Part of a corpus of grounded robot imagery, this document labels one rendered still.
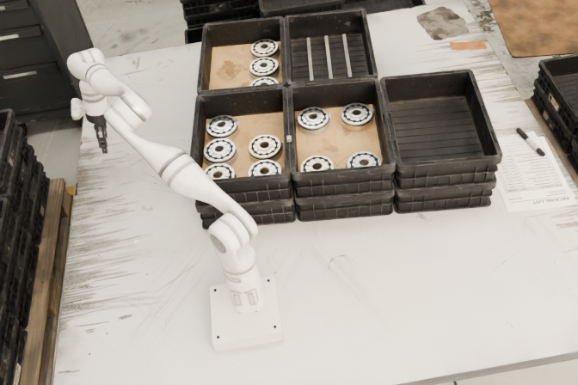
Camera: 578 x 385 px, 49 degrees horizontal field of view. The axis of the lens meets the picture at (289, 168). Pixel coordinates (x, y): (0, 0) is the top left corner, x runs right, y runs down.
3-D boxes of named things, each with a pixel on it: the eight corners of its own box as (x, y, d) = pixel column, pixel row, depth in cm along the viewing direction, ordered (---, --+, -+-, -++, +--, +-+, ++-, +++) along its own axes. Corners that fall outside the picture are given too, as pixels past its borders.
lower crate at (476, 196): (492, 209, 194) (498, 184, 186) (394, 217, 196) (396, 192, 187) (464, 120, 221) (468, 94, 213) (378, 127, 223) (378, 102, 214)
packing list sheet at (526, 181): (584, 203, 193) (584, 202, 192) (509, 216, 192) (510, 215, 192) (539, 130, 215) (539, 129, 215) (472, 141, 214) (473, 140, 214)
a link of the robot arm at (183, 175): (191, 148, 160) (162, 168, 156) (264, 223, 155) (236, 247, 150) (188, 164, 168) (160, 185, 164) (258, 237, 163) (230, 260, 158)
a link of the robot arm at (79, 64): (61, 52, 184) (78, 72, 175) (90, 44, 188) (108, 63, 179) (67, 73, 189) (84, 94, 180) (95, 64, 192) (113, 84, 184)
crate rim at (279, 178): (291, 181, 182) (291, 176, 180) (187, 190, 183) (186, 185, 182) (287, 91, 209) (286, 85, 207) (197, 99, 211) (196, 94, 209)
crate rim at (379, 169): (396, 173, 181) (396, 167, 179) (292, 181, 182) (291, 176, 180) (378, 82, 208) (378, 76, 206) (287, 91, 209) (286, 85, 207)
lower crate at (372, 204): (394, 217, 196) (395, 192, 187) (298, 225, 197) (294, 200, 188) (378, 127, 223) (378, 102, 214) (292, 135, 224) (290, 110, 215)
